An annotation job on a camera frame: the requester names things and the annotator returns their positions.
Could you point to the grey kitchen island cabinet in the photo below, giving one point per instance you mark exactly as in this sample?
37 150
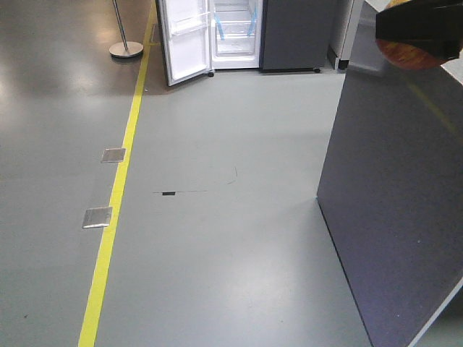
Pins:
391 195

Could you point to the white panel behind fridge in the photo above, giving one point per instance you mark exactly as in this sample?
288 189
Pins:
343 30

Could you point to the white fridge door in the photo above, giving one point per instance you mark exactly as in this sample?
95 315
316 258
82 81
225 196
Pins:
185 33

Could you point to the silver floor plate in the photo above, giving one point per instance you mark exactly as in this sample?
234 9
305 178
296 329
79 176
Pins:
113 155
98 217

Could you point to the red yellow apple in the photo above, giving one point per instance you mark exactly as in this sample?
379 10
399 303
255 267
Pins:
408 56

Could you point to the silver floor plate near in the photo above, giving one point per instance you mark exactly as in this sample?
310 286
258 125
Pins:
98 217

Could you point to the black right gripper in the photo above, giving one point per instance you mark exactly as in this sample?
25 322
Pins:
419 29

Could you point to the steel stanchion post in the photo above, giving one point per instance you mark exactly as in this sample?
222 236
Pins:
124 49

